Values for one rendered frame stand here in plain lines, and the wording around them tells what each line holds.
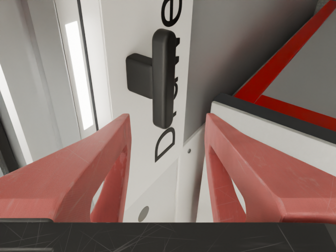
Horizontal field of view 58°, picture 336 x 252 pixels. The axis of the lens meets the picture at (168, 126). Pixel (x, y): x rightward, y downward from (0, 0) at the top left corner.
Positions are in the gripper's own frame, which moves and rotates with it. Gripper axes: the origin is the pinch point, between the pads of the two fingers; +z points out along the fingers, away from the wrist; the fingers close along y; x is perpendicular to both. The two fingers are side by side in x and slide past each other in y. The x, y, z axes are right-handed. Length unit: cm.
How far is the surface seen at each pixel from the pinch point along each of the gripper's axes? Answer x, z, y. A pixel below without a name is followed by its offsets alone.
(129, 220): 21.9, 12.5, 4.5
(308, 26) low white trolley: 13, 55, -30
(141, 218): 23.8, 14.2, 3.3
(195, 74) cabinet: 8.5, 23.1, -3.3
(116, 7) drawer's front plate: -2.6, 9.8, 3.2
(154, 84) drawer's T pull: 2.1, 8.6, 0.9
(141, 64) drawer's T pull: 1.0, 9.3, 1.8
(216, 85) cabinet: 12.8, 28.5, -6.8
